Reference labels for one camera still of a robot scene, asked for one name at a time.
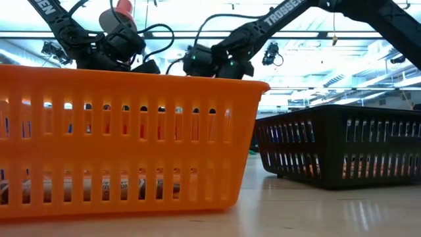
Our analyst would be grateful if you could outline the orange crayon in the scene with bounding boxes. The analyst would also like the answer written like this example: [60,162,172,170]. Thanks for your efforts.
[341,157,420,178]

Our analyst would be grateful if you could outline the black ceiling light fixture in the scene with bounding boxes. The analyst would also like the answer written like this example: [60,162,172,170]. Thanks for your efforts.
[41,41,74,66]

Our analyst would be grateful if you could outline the black plastic basket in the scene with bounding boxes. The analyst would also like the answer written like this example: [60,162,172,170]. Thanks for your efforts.
[253,104,421,191]

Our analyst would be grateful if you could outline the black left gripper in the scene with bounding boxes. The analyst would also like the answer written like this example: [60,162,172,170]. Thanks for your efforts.
[130,58,162,75]

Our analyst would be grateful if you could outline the grey crayon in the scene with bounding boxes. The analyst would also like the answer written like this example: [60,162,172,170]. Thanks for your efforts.
[0,179,95,202]
[95,179,181,201]

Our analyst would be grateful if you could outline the orange plastic basket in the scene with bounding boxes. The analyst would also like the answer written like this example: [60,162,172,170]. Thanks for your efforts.
[0,64,272,221]

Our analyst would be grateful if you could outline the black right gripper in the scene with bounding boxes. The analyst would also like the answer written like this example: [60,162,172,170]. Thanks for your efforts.
[182,44,256,80]

